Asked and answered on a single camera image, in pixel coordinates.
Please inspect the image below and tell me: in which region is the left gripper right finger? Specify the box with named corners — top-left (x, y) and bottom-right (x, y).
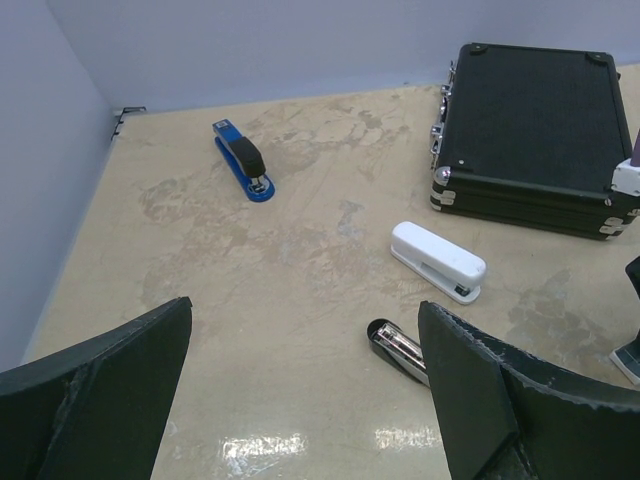
top-left (418, 301), bottom-right (639, 479)

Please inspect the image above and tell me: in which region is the black hard case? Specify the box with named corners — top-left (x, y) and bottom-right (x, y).
top-left (430, 43), bottom-right (639, 240)

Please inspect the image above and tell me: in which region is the blue stapler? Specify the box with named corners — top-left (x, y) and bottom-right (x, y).
top-left (212, 119), bottom-right (275, 203)

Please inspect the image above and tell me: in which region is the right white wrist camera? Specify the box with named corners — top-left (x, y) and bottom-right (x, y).
top-left (611, 158), bottom-right (640, 197)

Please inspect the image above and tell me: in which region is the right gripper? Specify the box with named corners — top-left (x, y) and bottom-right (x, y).
top-left (625, 257), bottom-right (640, 297)

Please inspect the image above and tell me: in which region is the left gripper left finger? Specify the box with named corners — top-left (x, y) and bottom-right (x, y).
top-left (1, 297), bottom-right (192, 479)

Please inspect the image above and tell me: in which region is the black and silver stapler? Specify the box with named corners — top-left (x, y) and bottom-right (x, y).
top-left (366, 318), bottom-right (430, 388)

